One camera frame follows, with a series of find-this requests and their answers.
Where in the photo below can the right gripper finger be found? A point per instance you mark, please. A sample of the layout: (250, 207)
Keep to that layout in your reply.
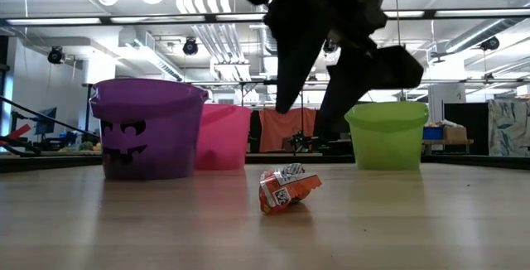
(298, 46)
(348, 92)

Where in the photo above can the black hanging spotlight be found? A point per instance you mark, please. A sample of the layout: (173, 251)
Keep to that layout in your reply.
(56, 54)
(490, 43)
(330, 47)
(190, 47)

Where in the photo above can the white ceiling light strip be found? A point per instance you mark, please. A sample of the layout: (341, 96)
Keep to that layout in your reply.
(482, 13)
(240, 17)
(54, 21)
(403, 13)
(157, 19)

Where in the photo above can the green plastic bucket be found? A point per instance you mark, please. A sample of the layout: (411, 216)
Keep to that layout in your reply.
(387, 146)

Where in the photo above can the small black tripod device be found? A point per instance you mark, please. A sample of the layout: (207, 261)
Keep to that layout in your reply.
(299, 141)

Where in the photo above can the orange hanging cloth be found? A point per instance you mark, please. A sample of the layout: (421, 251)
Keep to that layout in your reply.
(281, 134)

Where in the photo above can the blue storage bin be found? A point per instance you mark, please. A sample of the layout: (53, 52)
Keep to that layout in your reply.
(432, 133)

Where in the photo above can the orange Reese's cup pack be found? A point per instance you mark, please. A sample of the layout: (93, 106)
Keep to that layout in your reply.
(290, 191)

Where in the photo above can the brown cardboard box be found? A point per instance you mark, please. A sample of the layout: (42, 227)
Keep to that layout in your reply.
(455, 133)

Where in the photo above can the pink plastic bucket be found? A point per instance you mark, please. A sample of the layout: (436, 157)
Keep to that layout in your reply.
(225, 137)

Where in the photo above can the black partition panel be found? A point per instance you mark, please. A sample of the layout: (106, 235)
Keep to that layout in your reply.
(476, 125)

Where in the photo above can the leaf patterned curtain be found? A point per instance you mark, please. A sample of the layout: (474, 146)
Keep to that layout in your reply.
(509, 127)

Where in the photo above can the purple plastic bucket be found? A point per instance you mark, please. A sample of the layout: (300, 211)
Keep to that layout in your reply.
(165, 146)

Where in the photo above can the black computer monitor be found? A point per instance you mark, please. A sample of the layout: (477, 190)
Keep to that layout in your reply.
(45, 121)

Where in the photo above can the red tape strip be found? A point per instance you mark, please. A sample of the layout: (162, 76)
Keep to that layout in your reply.
(16, 134)

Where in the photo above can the silver ceiling duct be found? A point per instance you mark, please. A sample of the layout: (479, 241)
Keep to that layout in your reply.
(476, 38)

